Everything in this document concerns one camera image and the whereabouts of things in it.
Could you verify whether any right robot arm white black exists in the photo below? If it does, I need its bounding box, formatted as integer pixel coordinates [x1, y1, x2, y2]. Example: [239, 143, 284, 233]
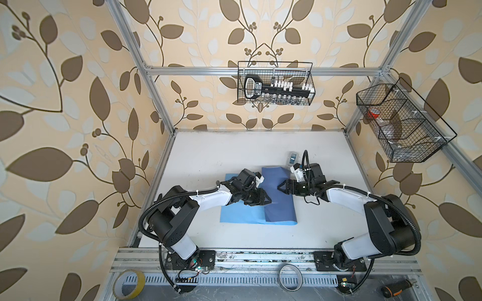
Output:
[277, 163, 422, 264]

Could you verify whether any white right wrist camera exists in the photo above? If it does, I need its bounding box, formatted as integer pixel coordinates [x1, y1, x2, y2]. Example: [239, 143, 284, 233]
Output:
[291, 167, 306, 183]

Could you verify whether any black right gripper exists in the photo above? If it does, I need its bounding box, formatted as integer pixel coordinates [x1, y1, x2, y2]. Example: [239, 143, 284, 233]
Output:
[277, 179, 315, 196]

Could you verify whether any wall wire basket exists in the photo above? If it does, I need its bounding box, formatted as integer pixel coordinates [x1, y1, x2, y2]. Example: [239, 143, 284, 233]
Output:
[356, 78, 457, 163]
[237, 60, 316, 106]

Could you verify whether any right wall wire basket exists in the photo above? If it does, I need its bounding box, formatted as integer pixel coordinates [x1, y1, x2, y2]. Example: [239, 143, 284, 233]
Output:
[356, 78, 457, 163]

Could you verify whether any back wall wire basket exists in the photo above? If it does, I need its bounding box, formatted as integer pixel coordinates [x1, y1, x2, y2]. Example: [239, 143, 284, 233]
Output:
[237, 60, 316, 106]

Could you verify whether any black tool set in basket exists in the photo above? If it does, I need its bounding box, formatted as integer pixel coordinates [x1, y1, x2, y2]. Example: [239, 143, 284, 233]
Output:
[242, 75, 315, 99]

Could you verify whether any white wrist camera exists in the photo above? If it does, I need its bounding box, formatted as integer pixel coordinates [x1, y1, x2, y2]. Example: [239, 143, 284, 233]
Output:
[291, 167, 306, 183]
[255, 172, 264, 187]

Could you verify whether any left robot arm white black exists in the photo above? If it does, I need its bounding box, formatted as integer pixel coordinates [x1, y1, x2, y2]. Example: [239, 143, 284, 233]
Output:
[138, 169, 272, 262]

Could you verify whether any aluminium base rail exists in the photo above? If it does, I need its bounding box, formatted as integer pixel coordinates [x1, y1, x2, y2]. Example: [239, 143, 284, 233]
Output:
[110, 248, 422, 275]

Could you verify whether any grey ring on rail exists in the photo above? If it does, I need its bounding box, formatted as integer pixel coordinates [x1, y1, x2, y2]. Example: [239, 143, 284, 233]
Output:
[278, 263, 304, 292]

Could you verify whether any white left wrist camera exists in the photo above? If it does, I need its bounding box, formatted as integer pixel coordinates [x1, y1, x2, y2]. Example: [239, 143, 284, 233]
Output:
[255, 172, 264, 187]

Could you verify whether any grey tape dispenser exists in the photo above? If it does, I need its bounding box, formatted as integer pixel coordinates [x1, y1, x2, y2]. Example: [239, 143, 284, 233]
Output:
[287, 152, 299, 168]

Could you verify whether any orange black screwdriver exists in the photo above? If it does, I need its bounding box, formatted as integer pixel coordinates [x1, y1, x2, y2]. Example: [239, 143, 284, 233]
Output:
[380, 280, 413, 298]

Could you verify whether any yellow tape roll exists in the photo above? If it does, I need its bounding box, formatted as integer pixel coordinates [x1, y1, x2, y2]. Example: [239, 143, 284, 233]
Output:
[112, 270, 146, 300]

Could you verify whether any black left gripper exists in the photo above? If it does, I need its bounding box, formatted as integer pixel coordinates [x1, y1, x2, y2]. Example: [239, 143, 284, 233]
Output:
[240, 189, 273, 206]

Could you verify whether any blue wrapping paper sheet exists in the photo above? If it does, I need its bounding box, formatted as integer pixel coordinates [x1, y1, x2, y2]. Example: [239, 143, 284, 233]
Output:
[220, 166, 298, 226]

